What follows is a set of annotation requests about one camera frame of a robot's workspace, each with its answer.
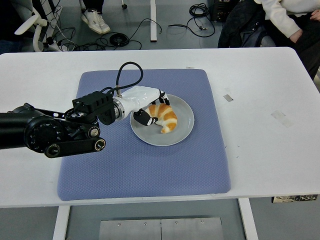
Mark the black equipment box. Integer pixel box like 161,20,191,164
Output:
210,0,234,22

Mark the croissant bread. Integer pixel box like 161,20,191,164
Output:
144,103,179,135

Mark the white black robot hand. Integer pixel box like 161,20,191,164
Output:
121,85,172,127

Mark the white metal floor bar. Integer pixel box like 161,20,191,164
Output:
149,0,158,42

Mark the long clear tape piece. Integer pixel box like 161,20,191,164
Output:
270,110,293,128

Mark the person's right hand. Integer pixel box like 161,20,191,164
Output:
289,29,304,44

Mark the seated person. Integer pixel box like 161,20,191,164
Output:
254,0,320,81

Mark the white office chair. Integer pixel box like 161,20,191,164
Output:
14,0,65,53

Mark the person's white shoe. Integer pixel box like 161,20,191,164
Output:
80,9,101,33
92,13,111,35

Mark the coiled black cable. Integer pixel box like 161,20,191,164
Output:
108,32,131,48

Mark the grey round plate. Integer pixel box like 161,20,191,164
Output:
129,93,195,147

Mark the black cable with plug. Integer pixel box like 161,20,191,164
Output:
167,23,216,39

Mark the patterned label strip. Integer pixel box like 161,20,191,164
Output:
271,194,319,204

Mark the looped black cable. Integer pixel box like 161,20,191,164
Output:
188,2,216,19

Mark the white table leg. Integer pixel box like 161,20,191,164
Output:
237,198,259,240
51,205,71,240

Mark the blue quilted mat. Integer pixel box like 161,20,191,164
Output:
56,68,232,202

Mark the thin black cable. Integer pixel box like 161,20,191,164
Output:
126,17,163,44

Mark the person's left hand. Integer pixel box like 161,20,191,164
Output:
309,7,320,21

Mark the black jacket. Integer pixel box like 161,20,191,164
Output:
217,0,277,49

